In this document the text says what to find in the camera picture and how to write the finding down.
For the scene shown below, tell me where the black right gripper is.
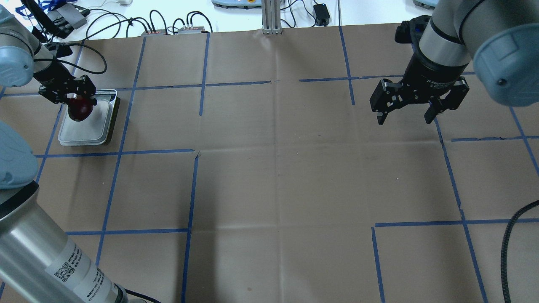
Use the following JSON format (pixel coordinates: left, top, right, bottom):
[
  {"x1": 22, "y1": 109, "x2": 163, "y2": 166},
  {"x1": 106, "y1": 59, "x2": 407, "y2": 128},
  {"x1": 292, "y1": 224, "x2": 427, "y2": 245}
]
[{"x1": 370, "y1": 53, "x2": 470, "y2": 126}]

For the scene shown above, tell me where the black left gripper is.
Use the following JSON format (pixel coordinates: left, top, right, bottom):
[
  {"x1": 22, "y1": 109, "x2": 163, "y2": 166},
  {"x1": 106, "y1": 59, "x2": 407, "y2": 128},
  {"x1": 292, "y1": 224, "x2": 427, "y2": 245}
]
[{"x1": 39, "y1": 63, "x2": 96, "y2": 104}]

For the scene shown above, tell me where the red mango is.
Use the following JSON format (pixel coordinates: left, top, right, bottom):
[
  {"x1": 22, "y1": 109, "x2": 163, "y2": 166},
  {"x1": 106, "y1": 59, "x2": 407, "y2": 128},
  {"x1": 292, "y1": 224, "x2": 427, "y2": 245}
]
[{"x1": 67, "y1": 95, "x2": 97, "y2": 122}]

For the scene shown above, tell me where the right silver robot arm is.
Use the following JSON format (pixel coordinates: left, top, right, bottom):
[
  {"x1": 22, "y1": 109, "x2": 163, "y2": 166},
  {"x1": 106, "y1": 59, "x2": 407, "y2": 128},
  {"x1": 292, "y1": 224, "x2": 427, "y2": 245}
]
[{"x1": 369, "y1": 0, "x2": 539, "y2": 125}]

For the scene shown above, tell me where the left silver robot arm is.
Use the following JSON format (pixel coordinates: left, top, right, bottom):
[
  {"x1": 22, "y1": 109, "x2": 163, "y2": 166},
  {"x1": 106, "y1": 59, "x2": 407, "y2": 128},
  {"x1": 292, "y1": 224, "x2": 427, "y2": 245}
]
[{"x1": 0, "y1": 7, "x2": 128, "y2": 303}]

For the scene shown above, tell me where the silver digital kitchen scale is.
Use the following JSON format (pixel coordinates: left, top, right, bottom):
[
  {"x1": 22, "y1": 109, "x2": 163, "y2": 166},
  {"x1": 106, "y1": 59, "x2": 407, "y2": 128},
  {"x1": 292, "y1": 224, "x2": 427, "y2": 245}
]
[{"x1": 57, "y1": 89, "x2": 120, "y2": 146}]

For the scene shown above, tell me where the black power adapter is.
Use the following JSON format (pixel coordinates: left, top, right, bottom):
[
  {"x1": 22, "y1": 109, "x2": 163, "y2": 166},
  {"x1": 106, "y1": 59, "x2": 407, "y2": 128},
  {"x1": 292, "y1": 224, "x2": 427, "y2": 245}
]
[{"x1": 312, "y1": 3, "x2": 331, "y2": 27}]

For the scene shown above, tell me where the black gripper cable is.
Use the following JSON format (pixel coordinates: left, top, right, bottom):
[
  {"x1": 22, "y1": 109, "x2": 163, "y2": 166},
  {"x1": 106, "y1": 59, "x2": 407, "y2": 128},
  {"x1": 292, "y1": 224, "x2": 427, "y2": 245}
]
[{"x1": 501, "y1": 200, "x2": 539, "y2": 303}]

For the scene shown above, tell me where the aluminium frame post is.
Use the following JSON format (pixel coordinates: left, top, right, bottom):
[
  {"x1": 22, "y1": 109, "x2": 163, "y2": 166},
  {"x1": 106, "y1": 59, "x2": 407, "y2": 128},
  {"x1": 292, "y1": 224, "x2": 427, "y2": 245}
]
[{"x1": 261, "y1": 0, "x2": 283, "y2": 35}]

